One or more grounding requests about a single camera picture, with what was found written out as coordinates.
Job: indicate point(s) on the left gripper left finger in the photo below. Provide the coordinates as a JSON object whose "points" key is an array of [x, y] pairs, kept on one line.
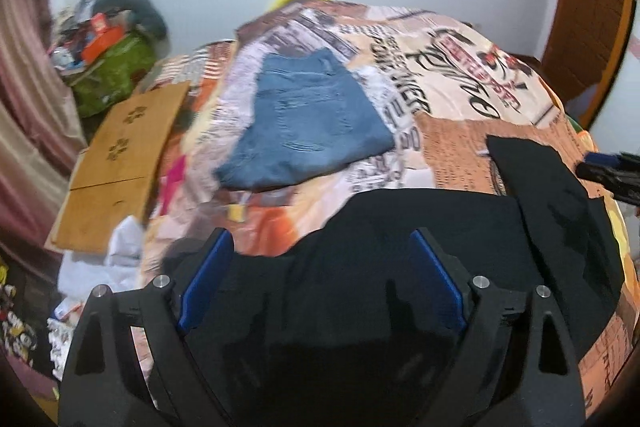
{"points": [[129, 364]]}

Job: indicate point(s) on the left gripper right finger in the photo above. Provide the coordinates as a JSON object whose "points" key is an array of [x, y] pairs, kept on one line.
{"points": [[514, 363]]}

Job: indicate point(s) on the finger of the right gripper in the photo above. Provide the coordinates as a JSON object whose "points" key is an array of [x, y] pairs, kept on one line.
{"points": [[624, 186], [602, 159]]}

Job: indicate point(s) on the black pants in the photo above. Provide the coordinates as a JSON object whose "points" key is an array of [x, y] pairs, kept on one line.
{"points": [[341, 330]]}

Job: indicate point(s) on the brown wooden door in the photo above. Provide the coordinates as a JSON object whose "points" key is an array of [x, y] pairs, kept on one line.
{"points": [[584, 52]]}

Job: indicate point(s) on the printed patchwork bedspread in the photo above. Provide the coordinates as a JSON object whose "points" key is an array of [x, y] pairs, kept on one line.
{"points": [[439, 85]]}

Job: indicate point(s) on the bamboo lap desk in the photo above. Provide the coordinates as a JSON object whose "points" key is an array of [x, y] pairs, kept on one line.
{"points": [[114, 178]]}

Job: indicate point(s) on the striped red gold curtain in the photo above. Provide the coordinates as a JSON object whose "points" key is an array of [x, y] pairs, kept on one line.
{"points": [[41, 135]]}

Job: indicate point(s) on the folded blue jeans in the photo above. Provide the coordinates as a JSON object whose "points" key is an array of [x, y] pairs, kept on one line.
{"points": [[311, 118]]}

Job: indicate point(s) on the green storage bag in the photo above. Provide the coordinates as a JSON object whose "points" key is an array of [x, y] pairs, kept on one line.
{"points": [[111, 78]]}

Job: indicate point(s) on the orange box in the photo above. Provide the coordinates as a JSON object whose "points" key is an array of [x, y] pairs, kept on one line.
{"points": [[102, 43]]}

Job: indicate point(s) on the grey plush pillow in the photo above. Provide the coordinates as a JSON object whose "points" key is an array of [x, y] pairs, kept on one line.
{"points": [[141, 15]]}

